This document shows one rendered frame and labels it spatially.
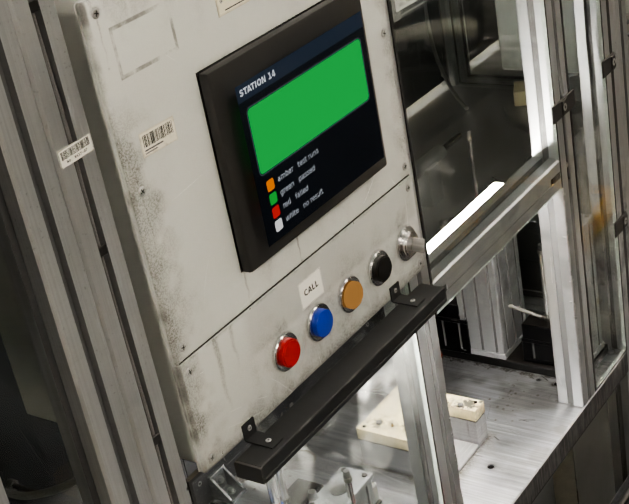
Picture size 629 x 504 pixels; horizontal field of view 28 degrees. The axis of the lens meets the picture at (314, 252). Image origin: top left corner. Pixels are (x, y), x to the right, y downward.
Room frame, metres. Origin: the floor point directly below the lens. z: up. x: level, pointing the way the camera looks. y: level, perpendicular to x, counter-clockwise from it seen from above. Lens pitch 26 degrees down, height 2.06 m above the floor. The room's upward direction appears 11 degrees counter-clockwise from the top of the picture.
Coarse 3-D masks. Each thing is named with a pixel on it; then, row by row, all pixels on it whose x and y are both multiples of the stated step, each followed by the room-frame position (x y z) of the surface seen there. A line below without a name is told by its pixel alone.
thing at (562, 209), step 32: (384, 0) 1.32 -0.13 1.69; (576, 192) 1.64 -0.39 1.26; (544, 224) 1.63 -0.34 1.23; (576, 224) 1.64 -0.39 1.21; (544, 256) 1.64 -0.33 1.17; (576, 288) 1.62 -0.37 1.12; (576, 320) 1.61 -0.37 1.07; (576, 352) 1.61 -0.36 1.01; (576, 384) 1.62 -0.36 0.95; (448, 416) 1.32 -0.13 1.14; (448, 448) 1.31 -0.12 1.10; (448, 480) 1.30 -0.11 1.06
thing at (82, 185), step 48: (48, 0) 0.97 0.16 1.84; (48, 48) 0.96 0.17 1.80; (48, 96) 0.95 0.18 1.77; (48, 144) 0.94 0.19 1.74; (96, 192) 0.96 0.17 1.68; (624, 192) 1.77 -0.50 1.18; (96, 240) 0.96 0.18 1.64; (624, 240) 1.77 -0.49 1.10; (96, 288) 0.94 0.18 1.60; (480, 288) 1.78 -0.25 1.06; (624, 288) 1.75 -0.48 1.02; (144, 336) 0.97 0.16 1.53; (480, 336) 1.79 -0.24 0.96; (528, 336) 1.74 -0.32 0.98; (144, 384) 0.96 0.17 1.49; (624, 384) 1.75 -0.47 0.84; (144, 432) 0.95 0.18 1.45; (624, 432) 1.76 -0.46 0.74; (624, 480) 1.77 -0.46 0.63
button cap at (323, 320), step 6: (318, 312) 1.13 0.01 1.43; (324, 312) 1.13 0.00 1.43; (330, 312) 1.14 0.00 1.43; (318, 318) 1.12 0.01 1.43; (324, 318) 1.13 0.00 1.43; (330, 318) 1.14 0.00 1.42; (312, 324) 1.12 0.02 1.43; (318, 324) 1.12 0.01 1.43; (324, 324) 1.13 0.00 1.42; (330, 324) 1.14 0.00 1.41; (318, 330) 1.12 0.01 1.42; (324, 330) 1.13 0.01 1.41; (330, 330) 1.14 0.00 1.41; (318, 336) 1.12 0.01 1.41; (324, 336) 1.13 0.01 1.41
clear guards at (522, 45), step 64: (448, 0) 1.42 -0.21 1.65; (512, 0) 1.54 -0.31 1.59; (576, 0) 1.68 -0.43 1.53; (448, 64) 1.41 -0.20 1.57; (512, 64) 1.53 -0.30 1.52; (576, 64) 1.67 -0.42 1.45; (448, 128) 1.39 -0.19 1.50; (512, 128) 1.51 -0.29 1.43; (576, 128) 1.66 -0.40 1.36; (448, 192) 1.38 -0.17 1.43; (512, 192) 1.50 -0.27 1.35; (448, 256) 1.36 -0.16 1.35; (384, 384) 1.23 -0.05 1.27; (320, 448) 1.12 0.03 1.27; (384, 448) 1.21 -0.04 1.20
